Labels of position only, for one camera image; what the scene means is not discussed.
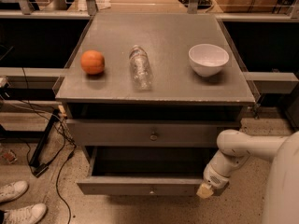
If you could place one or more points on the orange ball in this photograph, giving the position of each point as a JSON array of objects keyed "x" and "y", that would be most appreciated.
[{"x": 92, "y": 62}]

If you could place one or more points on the white sneaker upper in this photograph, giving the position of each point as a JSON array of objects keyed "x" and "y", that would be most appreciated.
[{"x": 13, "y": 191}]

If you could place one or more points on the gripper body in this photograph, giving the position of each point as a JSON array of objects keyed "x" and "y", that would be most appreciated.
[{"x": 214, "y": 178}]

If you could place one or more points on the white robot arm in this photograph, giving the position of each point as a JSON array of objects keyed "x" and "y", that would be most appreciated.
[{"x": 281, "y": 205}]

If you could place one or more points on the clear plastic water bottle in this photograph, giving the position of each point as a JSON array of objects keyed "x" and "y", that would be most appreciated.
[{"x": 140, "y": 68}]

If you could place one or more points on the grey top drawer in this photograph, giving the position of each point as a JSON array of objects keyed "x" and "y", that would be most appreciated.
[{"x": 147, "y": 133}]

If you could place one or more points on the grey drawer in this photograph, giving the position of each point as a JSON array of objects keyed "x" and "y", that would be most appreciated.
[
  {"x": 145, "y": 171},
  {"x": 147, "y": 133}
]

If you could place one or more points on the grey drawer cabinet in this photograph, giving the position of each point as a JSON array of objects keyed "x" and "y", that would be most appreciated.
[{"x": 177, "y": 93}]

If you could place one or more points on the black metal stand leg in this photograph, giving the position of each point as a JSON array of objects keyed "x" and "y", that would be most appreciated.
[{"x": 39, "y": 168}]

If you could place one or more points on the white sneaker lower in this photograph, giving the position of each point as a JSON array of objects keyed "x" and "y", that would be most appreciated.
[{"x": 31, "y": 214}]

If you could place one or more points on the small red floor object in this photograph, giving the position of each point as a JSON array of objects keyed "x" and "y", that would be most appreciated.
[{"x": 9, "y": 156}]

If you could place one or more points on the white sneaker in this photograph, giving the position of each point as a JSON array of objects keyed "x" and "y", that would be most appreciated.
[
  {"x": 13, "y": 191},
  {"x": 31, "y": 214}
]

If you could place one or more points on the white ceramic bowl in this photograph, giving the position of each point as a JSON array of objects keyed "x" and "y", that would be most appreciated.
[{"x": 207, "y": 60}]

